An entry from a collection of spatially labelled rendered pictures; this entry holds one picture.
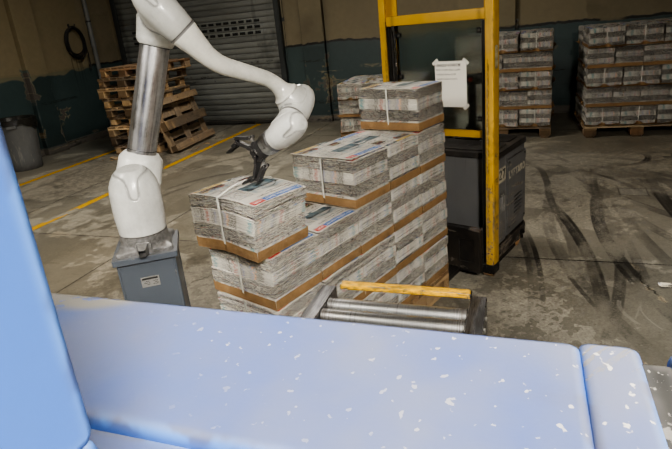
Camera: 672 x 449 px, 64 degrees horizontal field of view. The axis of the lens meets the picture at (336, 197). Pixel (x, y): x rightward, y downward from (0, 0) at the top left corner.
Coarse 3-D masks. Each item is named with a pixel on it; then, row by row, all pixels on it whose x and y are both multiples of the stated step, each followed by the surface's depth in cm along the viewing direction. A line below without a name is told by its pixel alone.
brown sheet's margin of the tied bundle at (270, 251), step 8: (304, 232) 217; (288, 240) 210; (296, 240) 214; (232, 248) 206; (240, 248) 202; (272, 248) 203; (280, 248) 207; (248, 256) 201; (256, 256) 198; (264, 256) 200
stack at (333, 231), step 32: (416, 192) 287; (320, 224) 232; (352, 224) 243; (384, 224) 265; (416, 224) 290; (224, 256) 220; (288, 256) 210; (320, 256) 227; (384, 256) 267; (256, 288) 213; (288, 288) 213
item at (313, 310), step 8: (320, 288) 182; (328, 288) 182; (336, 288) 183; (320, 296) 177; (328, 296) 177; (336, 296) 184; (312, 304) 173; (320, 304) 172; (304, 312) 168; (312, 312) 168
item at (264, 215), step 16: (256, 192) 205; (272, 192) 204; (288, 192) 204; (304, 192) 211; (240, 208) 196; (256, 208) 192; (272, 208) 199; (288, 208) 206; (304, 208) 215; (240, 224) 199; (256, 224) 194; (272, 224) 201; (288, 224) 209; (304, 224) 217; (240, 240) 201; (256, 240) 196; (272, 240) 203
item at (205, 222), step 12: (228, 180) 227; (240, 180) 224; (204, 192) 212; (216, 192) 209; (192, 204) 215; (204, 204) 210; (204, 216) 212; (216, 216) 207; (204, 228) 214; (216, 228) 209
